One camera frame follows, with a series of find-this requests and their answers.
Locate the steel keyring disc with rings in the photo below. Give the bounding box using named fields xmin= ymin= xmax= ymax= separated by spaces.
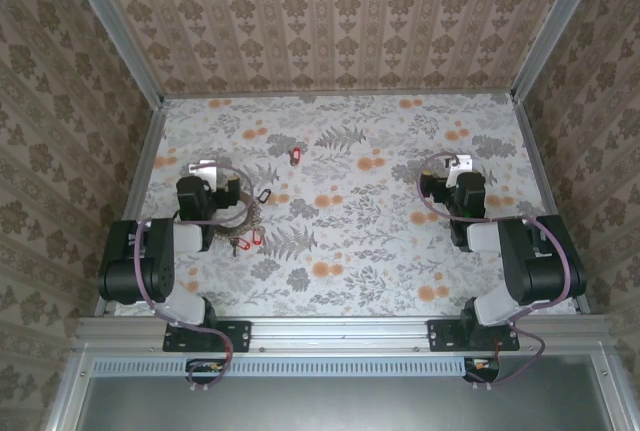
xmin=212 ymin=188 xmax=265 ymax=248

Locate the grey metal panel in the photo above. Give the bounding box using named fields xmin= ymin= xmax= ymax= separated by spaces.
xmin=47 ymin=353 xmax=626 ymax=431

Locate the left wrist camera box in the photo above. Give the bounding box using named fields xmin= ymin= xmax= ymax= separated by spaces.
xmin=188 ymin=159 xmax=218 ymax=191

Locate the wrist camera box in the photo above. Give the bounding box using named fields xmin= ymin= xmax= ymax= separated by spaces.
xmin=446 ymin=153 xmax=474 ymax=183
xmin=188 ymin=159 xmax=218 ymax=191

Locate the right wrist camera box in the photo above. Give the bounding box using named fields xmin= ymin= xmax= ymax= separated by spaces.
xmin=446 ymin=153 xmax=474 ymax=183

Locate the aluminium table side rail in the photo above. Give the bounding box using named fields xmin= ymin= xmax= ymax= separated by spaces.
xmin=94 ymin=103 xmax=169 ymax=317
xmin=512 ymin=98 xmax=592 ymax=315

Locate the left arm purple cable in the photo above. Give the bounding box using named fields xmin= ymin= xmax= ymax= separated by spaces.
xmin=130 ymin=163 xmax=255 ymax=392

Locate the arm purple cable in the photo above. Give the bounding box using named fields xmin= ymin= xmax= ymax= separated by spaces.
xmin=130 ymin=163 xmax=255 ymax=392
xmin=417 ymin=151 xmax=576 ymax=391

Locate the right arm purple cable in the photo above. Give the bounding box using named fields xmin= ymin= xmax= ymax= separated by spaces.
xmin=417 ymin=151 xmax=576 ymax=391

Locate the aluminium table end rail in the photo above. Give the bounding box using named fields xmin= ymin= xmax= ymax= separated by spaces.
xmin=162 ymin=89 xmax=516 ymax=101

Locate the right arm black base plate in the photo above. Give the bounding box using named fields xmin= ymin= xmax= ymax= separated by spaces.
xmin=428 ymin=319 xmax=520 ymax=352

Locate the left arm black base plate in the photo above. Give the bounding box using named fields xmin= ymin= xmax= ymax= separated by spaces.
xmin=163 ymin=319 xmax=251 ymax=354

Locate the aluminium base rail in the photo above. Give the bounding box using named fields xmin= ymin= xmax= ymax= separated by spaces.
xmin=74 ymin=314 xmax=609 ymax=356

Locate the aluminium frame post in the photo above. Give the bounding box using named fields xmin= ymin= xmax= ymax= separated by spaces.
xmin=510 ymin=0 xmax=610 ymax=102
xmin=58 ymin=0 xmax=166 ymax=110

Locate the grey slotted cable duct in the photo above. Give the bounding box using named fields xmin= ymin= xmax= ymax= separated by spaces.
xmin=92 ymin=356 xmax=467 ymax=378

